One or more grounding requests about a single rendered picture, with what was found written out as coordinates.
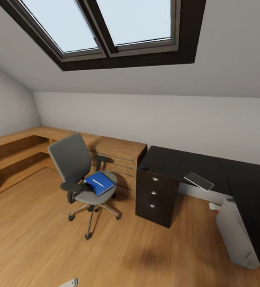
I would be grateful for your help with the folder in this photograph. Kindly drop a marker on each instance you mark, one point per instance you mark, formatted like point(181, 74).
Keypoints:
point(98, 183)

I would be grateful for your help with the fixed window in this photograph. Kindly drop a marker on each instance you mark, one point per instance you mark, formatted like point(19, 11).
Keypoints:
point(102, 34)

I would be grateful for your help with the notebook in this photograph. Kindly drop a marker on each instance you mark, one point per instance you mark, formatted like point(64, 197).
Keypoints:
point(200, 182)

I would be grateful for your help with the swivel chair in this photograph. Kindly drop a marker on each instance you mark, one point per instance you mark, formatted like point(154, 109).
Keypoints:
point(73, 162)

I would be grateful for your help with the desktop computer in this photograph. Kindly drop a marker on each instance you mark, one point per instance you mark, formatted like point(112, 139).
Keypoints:
point(235, 236)

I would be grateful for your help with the bookcase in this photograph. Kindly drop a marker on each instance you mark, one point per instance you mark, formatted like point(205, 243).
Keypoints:
point(88, 138)
point(16, 161)
point(40, 141)

